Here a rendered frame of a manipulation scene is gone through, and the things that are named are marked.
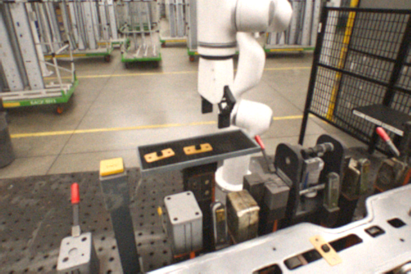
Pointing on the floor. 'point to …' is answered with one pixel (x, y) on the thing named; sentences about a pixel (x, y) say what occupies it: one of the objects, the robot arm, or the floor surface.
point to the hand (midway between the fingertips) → (214, 116)
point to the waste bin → (6, 145)
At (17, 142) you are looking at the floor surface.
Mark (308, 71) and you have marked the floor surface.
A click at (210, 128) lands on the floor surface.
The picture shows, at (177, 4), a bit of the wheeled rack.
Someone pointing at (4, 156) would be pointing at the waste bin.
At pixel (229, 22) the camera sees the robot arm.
